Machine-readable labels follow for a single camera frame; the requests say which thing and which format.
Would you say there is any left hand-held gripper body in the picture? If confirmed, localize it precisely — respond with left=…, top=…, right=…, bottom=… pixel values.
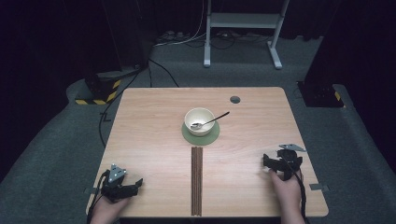
left=101, top=163, right=138, bottom=203

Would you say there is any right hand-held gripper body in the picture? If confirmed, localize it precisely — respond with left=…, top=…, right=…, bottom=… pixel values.
left=274, top=143, right=307, bottom=182

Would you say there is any person's left hand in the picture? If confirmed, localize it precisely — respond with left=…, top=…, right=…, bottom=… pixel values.
left=90, top=195, right=132, bottom=224

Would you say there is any person's right hand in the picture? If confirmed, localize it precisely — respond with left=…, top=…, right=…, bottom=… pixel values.
left=269, top=169, right=304, bottom=213

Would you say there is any brown wooden chopstick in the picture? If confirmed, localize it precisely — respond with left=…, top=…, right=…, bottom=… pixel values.
left=196, top=147, right=201, bottom=217
left=198, top=147, right=204, bottom=217
left=193, top=147, right=198, bottom=217
left=191, top=147, right=195, bottom=217

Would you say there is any round green coaster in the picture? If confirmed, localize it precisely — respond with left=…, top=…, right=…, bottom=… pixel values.
left=181, top=120, right=220, bottom=147

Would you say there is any metal spoon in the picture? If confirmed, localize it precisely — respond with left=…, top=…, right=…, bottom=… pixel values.
left=190, top=111, right=231, bottom=131

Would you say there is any cream ceramic bowl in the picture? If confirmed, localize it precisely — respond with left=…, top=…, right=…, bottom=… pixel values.
left=184, top=107, right=216, bottom=137

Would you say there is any black stand with striped base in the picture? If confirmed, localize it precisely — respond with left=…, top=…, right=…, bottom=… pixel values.
left=296, top=0, right=396, bottom=109
left=74, top=0, right=148, bottom=106

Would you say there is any white metal stand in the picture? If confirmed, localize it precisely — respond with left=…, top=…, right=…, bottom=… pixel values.
left=203, top=0, right=291, bottom=70

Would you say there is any power strip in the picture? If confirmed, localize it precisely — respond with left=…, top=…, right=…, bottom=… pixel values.
left=156, top=30, right=191, bottom=44

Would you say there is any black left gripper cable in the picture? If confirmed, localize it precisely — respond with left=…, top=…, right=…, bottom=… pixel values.
left=86, top=169, right=110, bottom=224

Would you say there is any black floor cable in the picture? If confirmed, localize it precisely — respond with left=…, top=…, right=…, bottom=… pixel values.
left=98, top=58, right=180, bottom=148

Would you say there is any black cable bundle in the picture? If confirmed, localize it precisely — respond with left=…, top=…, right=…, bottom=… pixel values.
left=208, top=30, right=275, bottom=50

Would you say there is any white floor cable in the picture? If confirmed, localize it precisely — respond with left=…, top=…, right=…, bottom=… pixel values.
left=153, top=0, right=209, bottom=49

